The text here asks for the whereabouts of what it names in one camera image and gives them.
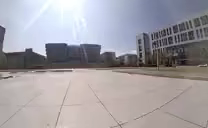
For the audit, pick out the white car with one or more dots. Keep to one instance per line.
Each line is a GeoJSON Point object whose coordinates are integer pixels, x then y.
{"type": "Point", "coordinates": [202, 65]}

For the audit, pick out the large white office building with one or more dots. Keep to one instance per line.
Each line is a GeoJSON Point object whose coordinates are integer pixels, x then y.
{"type": "Point", "coordinates": [182, 41]}

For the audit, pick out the small grey building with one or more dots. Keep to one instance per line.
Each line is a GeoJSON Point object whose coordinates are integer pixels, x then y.
{"type": "Point", "coordinates": [108, 57]}

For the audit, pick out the low dark building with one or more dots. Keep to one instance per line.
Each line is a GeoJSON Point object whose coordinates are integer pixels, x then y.
{"type": "Point", "coordinates": [25, 59]}

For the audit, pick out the pale low building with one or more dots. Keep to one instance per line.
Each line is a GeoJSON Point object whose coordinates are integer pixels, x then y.
{"type": "Point", "coordinates": [128, 60]}

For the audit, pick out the grey paved plaza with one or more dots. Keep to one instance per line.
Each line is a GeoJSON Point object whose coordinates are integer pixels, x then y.
{"type": "Point", "coordinates": [102, 96]}

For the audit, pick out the dark twin-block building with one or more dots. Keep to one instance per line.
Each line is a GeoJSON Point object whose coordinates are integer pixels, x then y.
{"type": "Point", "coordinates": [72, 52]}

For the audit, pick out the brown bare ground strip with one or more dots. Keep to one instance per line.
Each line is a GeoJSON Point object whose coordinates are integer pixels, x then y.
{"type": "Point", "coordinates": [178, 72]}

